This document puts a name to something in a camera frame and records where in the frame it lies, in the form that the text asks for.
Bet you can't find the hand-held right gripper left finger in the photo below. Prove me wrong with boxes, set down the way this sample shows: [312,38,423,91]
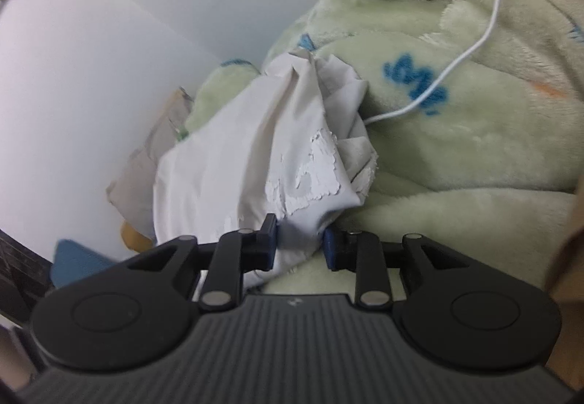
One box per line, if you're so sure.
[123,213,279,311]

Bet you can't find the green printed fleece blanket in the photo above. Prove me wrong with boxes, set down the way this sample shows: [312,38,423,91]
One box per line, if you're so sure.
[185,0,584,295]

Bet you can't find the grey pillow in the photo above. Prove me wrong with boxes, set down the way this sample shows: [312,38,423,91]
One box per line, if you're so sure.
[106,87,195,241]

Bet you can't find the mustard bed frame end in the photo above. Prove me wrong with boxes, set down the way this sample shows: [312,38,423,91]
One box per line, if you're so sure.
[120,222,156,252]

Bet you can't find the white charging cable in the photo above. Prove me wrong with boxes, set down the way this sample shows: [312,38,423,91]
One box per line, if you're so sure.
[319,0,509,124]

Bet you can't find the white garment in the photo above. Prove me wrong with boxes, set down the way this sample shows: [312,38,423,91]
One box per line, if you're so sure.
[153,49,379,291]

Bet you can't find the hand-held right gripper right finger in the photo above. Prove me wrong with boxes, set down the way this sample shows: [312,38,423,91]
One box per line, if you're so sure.
[323,226,461,310]

